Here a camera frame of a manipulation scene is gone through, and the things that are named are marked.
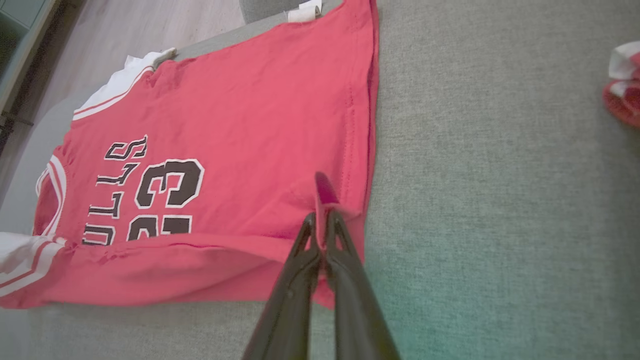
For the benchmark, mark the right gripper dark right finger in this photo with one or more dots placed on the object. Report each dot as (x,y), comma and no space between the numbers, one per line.
(357,310)

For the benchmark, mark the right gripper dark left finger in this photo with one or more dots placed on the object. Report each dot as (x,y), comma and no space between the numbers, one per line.
(287,310)

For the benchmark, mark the red basketball jersey with print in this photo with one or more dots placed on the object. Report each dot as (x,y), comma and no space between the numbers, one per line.
(250,110)

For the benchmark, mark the red shorts with white trim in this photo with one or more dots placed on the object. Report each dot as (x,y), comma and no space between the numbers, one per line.
(625,90)

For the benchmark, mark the pale green TV cabinet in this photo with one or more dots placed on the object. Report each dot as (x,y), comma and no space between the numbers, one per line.
(20,45)

